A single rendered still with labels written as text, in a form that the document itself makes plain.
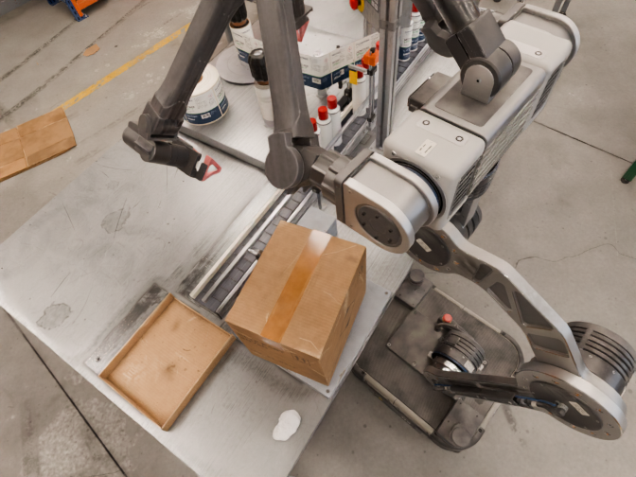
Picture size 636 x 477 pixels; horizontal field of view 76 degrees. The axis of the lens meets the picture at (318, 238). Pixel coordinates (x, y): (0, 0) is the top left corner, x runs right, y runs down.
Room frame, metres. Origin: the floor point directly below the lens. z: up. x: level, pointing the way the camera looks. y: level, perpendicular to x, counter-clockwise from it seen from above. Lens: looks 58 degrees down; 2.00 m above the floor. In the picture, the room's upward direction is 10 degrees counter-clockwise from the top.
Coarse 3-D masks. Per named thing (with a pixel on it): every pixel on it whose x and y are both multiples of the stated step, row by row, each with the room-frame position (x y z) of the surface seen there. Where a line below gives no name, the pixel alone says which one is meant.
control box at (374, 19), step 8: (408, 0) 1.11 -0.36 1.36; (360, 8) 1.22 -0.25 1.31; (368, 8) 1.16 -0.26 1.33; (408, 8) 1.11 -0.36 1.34; (368, 16) 1.16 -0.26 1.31; (376, 16) 1.12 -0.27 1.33; (400, 16) 1.10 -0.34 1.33; (408, 16) 1.11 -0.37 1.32; (376, 24) 1.11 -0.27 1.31; (400, 24) 1.10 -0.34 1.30; (408, 24) 1.11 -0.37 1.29
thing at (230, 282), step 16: (400, 64) 1.49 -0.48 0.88; (352, 112) 1.26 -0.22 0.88; (352, 128) 1.17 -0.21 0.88; (272, 208) 0.86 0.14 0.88; (288, 208) 0.85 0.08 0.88; (256, 224) 0.80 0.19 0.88; (272, 224) 0.79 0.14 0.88; (256, 240) 0.74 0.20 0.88; (240, 272) 0.63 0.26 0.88; (208, 288) 0.60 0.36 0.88; (224, 288) 0.59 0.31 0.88; (208, 304) 0.54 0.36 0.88
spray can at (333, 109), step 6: (330, 96) 1.12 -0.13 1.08; (330, 102) 1.10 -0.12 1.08; (336, 102) 1.10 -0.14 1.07; (330, 108) 1.10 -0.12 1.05; (336, 108) 1.10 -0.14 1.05; (330, 114) 1.09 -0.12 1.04; (336, 114) 1.09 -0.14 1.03; (336, 120) 1.09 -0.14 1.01; (336, 126) 1.09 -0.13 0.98; (336, 132) 1.09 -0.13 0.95; (336, 144) 1.09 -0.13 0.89
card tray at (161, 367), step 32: (160, 320) 0.54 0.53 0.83; (192, 320) 0.52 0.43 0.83; (128, 352) 0.46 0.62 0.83; (160, 352) 0.44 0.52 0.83; (192, 352) 0.42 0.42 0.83; (224, 352) 0.40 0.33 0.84; (128, 384) 0.36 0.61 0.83; (160, 384) 0.34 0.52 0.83; (192, 384) 0.33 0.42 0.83; (160, 416) 0.26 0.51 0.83
